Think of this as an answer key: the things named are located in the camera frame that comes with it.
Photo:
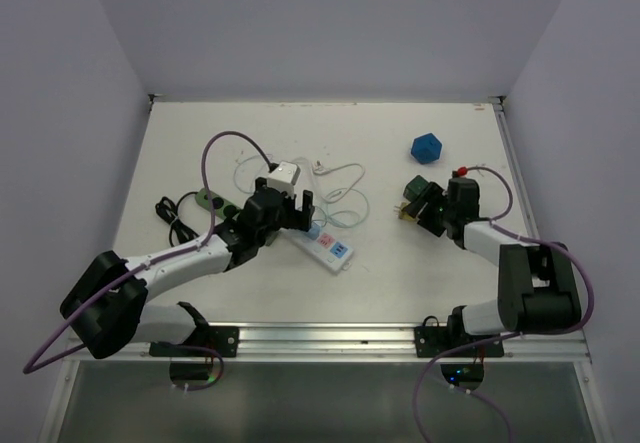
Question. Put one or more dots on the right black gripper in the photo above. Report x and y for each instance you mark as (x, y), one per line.
(429, 194)

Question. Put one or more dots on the blue plug adapter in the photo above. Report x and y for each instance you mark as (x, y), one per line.
(426, 148)

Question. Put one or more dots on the aluminium front rail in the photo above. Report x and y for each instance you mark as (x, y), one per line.
(381, 343)

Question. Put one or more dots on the white power strip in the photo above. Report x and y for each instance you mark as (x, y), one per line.
(330, 252)

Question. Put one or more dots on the green power strip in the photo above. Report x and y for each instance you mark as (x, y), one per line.
(222, 207)

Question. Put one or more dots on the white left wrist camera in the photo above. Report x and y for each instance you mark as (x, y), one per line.
(284, 178)

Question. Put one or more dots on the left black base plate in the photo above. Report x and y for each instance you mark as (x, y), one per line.
(223, 339)

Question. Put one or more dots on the aluminium right side rail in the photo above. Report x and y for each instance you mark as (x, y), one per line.
(514, 159)

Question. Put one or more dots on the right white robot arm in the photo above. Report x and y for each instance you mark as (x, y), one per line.
(536, 289)

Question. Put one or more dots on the dark green plug adapter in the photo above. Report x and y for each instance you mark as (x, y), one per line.
(414, 189)

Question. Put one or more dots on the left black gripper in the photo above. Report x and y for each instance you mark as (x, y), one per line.
(297, 219)

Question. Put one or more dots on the blue plug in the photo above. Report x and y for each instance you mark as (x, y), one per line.
(314, 232)

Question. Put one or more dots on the aluminium rail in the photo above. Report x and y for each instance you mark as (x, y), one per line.
(381, 343)
(514, 159)

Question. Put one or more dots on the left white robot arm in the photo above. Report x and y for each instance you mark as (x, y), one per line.
(111, 304)

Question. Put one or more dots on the yellow plug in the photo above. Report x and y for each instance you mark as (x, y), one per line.
(402, 214)

